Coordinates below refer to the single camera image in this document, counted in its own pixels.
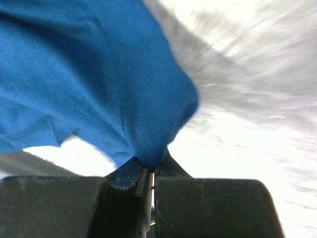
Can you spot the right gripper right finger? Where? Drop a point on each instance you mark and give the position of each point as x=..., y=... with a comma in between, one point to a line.
x=188, y=207

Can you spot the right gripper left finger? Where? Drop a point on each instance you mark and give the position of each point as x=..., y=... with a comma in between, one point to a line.
x=75, y=207

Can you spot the dark blue t-shirt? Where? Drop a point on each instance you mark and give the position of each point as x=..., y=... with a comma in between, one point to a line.
x=101, y=70

